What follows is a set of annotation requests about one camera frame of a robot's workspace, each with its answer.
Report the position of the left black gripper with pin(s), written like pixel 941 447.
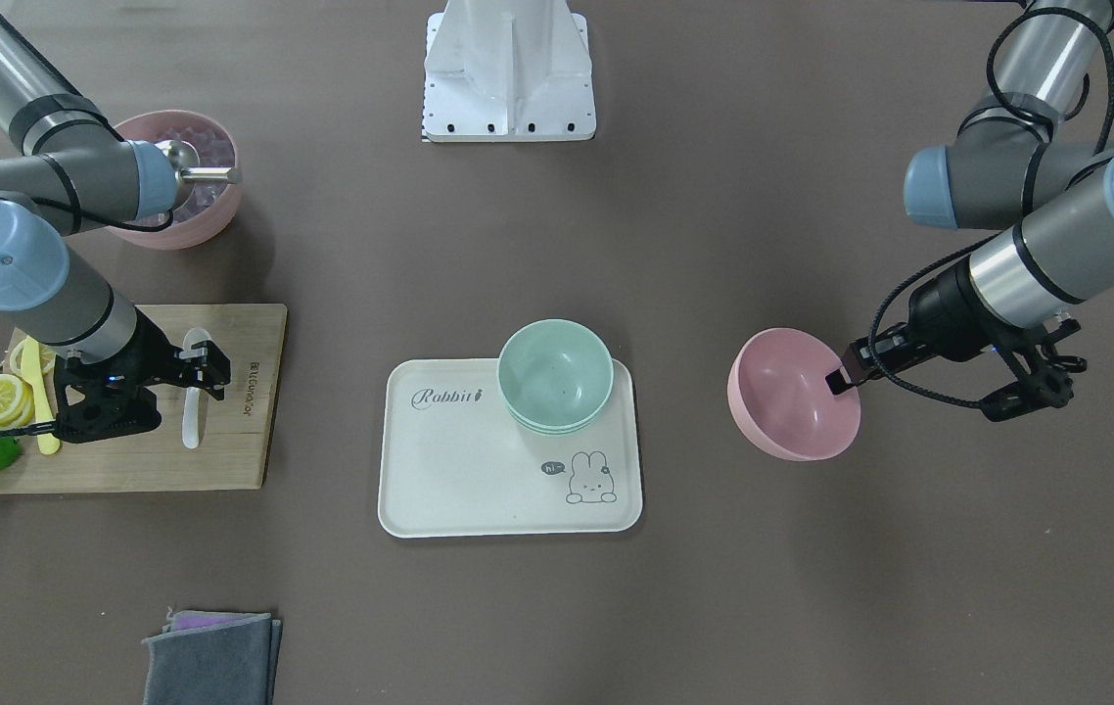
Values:
pixel 934 315

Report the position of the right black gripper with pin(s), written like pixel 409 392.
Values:
pixel 148 354

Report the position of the white ceramic spoon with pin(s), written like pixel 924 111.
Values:
pixel 195 405

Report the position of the small pink bowl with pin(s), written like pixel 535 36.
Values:
pixel 778 397

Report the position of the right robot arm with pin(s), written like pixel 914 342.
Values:
pixel 74 172

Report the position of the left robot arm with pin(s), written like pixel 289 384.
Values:
pixel 1032 163

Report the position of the large pink ice bowl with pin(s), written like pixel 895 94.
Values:
pixel 210 206

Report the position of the lemon slice stack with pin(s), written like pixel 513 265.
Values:
pixel 16 402

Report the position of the green bowl stack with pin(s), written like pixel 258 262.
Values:
pixel 555 376

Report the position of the bamboo cutting board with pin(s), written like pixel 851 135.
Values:
pixel 235 431

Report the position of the yellow plastic knife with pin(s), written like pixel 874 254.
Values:
pixel 32 374

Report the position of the metal ice scoop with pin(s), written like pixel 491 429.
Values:
pixel 185 162

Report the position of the white rabbit tray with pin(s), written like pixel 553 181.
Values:
pixel 454 463

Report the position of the grey folded cloth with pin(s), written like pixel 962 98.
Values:
pixel 213 657

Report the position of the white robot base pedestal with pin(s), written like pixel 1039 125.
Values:
pixel 507 72

